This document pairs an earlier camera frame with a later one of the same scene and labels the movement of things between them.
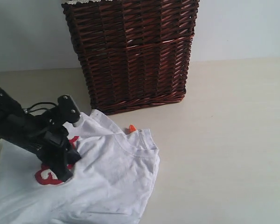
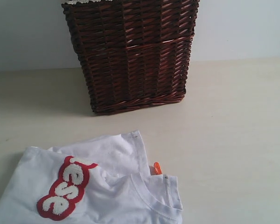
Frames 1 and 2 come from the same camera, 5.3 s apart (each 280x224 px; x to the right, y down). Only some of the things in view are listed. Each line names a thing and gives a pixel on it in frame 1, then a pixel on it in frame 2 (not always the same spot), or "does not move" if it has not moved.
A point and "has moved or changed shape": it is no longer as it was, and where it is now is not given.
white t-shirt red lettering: [112, 183] has moved or changed shape
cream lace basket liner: [76, 2] does not move
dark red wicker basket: [132, 54] does not move
